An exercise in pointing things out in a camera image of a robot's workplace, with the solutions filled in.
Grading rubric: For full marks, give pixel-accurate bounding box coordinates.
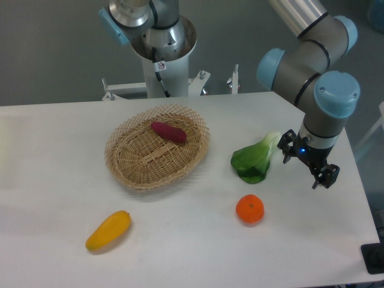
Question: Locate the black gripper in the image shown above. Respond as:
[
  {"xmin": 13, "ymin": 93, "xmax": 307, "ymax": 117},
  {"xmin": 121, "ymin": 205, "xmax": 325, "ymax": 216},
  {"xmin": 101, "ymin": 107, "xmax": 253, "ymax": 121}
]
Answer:
[{"xmin": 277, "ymin": 129, "xmax": 340, "ymax": 189}]

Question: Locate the purple sweet potato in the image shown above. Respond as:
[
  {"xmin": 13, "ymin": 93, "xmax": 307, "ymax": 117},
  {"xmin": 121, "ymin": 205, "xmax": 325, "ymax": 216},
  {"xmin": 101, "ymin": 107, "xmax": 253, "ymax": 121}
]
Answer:
[{"xmin": 151, "ymin": 122, "xmax": 187, "ymax": 143}]

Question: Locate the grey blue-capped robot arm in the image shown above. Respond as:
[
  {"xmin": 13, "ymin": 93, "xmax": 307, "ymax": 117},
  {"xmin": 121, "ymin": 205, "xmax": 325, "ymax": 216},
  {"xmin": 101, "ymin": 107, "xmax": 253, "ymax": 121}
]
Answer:
[{"xmin": 98, "ymin": 1, "xmax": 360, "ymax": 188}]

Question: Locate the woven wicker basket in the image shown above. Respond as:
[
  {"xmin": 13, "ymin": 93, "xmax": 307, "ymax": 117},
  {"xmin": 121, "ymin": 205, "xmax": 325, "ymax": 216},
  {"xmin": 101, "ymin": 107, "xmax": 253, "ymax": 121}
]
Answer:
[{"xmin": 104, "ymin": 104, "xmax": 210, "ymax": 191}]

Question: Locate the green bok choy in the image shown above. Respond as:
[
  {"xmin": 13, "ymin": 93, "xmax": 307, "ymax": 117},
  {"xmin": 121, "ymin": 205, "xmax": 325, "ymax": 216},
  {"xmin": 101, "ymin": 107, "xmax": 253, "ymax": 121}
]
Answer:
[{"xmin": 230, "ymin": 131, "xmax": 281, "ymax": 184}]

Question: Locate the orange tangerine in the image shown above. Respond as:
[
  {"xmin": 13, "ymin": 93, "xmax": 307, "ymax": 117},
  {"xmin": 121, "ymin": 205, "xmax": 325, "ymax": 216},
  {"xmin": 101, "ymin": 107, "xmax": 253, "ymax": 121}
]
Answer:
[{"xmin": 235, "ymin": 194, "xmax": 265, "ymax": 224}]

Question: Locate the black device at table edge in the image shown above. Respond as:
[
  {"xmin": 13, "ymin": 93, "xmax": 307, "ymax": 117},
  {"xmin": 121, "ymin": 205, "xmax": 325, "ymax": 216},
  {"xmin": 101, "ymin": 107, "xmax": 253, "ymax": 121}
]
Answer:
[{"xmin": 361, "ymin": 243, "xmax": 384, "ymax": 275}]

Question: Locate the yellow mango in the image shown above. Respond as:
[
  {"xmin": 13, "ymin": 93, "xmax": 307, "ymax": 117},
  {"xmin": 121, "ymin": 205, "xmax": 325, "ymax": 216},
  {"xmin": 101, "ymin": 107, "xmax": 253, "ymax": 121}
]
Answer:
[{"xmin": 85, "ymin": 211, "xmax": 131, "ymax": 251}]

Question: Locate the white frame right edge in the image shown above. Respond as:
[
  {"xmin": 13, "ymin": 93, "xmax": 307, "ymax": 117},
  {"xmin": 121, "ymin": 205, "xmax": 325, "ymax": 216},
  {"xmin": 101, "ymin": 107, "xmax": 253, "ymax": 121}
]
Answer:
[{"xmin": 355, "ymin": 102, "xmax": 383, "ymax": 151}]

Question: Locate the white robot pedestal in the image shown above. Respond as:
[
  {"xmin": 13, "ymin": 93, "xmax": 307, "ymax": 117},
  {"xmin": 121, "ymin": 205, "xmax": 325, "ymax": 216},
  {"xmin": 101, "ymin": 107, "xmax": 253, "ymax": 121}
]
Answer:
[{"xmin": 132, "ymin": 14, "xmax": 197, "ymax": 98}]

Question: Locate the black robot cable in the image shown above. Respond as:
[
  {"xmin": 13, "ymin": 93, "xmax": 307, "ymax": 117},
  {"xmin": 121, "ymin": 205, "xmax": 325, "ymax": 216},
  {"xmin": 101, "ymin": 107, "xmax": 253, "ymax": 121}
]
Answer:
[{"xmin": 151, "ymin": 47, "xmax": 172, "ymax": 98}]

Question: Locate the white metal base frame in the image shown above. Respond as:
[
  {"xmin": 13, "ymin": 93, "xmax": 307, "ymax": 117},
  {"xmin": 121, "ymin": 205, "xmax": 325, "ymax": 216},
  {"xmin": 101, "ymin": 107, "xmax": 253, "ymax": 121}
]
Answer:
[{"xmin": 102, "ymin": 64, "xmax": 241, "ymax": 101}]

